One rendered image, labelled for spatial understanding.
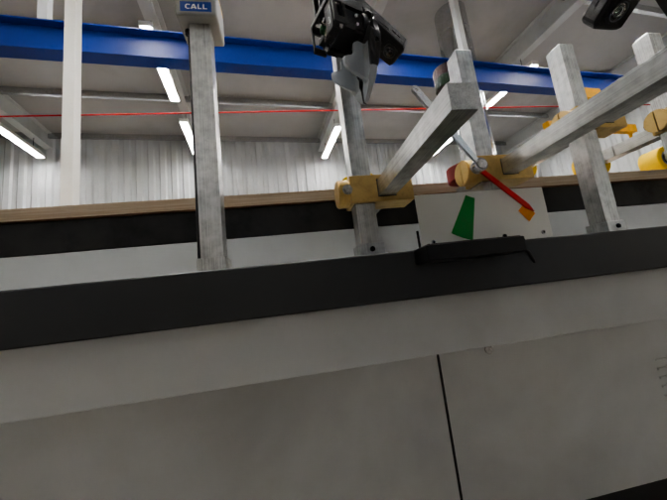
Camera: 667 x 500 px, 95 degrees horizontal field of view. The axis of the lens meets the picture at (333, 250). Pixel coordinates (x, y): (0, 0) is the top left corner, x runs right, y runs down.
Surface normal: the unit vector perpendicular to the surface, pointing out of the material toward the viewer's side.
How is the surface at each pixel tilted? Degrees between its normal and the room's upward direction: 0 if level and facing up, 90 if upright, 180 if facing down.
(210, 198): 90
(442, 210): 90
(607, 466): 90
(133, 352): 90
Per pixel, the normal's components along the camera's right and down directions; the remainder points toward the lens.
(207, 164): 0.14, -0.18
